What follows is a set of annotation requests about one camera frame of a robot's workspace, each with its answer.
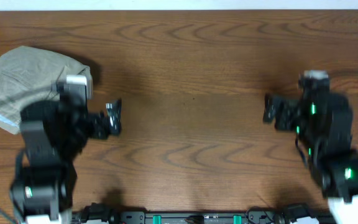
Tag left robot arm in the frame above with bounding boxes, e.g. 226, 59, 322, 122
10, 82, 122, 223

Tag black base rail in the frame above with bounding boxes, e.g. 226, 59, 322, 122
70, 203, 336, 224

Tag grey-green shorts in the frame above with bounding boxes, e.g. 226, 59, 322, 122
0, 46, 92, 134

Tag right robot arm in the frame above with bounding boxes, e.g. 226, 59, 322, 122
263, 77, 358, 223

